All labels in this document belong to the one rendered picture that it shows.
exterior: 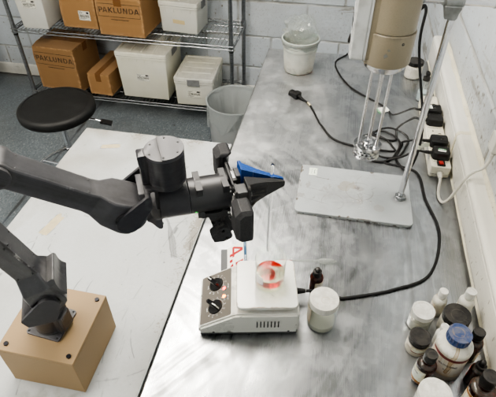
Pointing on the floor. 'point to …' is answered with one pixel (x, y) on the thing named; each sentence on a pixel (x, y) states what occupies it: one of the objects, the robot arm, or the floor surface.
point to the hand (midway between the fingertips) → (263, 184)
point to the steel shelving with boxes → (61, 48)
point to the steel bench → (264, 98)
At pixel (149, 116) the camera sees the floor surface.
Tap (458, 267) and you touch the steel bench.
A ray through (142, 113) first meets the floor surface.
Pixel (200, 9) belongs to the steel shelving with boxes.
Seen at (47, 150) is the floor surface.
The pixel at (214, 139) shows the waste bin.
